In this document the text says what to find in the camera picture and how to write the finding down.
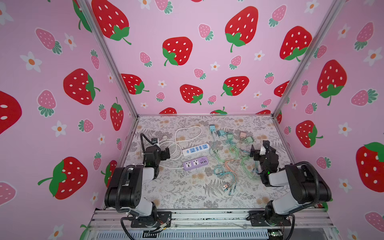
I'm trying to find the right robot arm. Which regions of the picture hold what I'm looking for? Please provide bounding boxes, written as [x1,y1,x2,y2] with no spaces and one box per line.
[247,141,332,226]

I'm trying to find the tangled charging cables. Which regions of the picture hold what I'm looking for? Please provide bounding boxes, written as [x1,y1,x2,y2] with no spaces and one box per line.
[209,136,262,196]

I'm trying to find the purple power strip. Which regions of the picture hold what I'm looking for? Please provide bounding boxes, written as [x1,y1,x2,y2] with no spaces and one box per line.
[183,157,209,171]

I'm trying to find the light green charger plug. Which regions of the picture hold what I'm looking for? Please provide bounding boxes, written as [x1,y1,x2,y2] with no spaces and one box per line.
[245,136,254,144]

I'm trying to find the teal charger plug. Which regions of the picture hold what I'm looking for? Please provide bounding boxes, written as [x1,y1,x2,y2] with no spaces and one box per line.
[209,125,216,133]

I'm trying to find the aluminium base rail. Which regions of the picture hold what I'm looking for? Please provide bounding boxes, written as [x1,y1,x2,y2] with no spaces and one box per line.
[84,209,341,240]

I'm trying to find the pink charger plug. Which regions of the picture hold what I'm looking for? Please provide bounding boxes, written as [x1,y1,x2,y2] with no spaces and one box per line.
[240,132,247,139]

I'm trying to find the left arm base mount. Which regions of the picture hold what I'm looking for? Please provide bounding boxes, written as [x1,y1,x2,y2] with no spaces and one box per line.
[131,211,172,228]

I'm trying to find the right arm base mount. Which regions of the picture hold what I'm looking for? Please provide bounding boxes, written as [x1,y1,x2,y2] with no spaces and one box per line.
[246,211,292,227]

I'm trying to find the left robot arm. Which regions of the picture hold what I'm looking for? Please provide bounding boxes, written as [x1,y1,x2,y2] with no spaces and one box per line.
[105,133,170,226]

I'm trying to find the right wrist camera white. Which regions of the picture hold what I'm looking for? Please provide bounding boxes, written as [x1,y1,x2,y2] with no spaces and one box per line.
[260,140,272,156]

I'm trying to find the white power strip cord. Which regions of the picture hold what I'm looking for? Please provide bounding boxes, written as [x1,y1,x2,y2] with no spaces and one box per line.
[155,125,203,160]

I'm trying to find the white blue power strip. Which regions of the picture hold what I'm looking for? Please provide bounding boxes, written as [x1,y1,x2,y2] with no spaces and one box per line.
[182,143,211,157]

